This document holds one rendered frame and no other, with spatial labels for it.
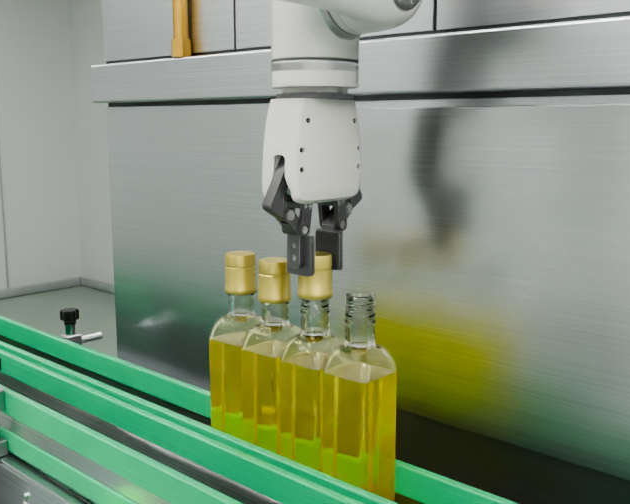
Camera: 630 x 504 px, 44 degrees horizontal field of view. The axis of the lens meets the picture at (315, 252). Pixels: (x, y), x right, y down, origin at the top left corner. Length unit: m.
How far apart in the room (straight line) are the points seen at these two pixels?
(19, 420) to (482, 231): 0.62
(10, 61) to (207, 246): 5.98
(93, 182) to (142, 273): 5.80
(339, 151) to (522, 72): 0.19
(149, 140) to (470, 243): 0.60
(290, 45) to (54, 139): 6.50
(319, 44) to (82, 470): 0.54
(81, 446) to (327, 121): 0.46
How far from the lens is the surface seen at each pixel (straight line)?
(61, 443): 0.97
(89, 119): 7.06
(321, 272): 0.76
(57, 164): 7.21
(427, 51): 0.84
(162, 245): 1.22
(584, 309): 0.76
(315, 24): 0.72
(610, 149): 0.73
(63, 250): 7.29
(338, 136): 0.75
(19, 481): 1.05
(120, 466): 0.87
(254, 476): 0.82
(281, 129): 0.72
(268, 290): 0.80
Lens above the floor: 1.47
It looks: 10 degrees down
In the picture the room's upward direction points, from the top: straight up
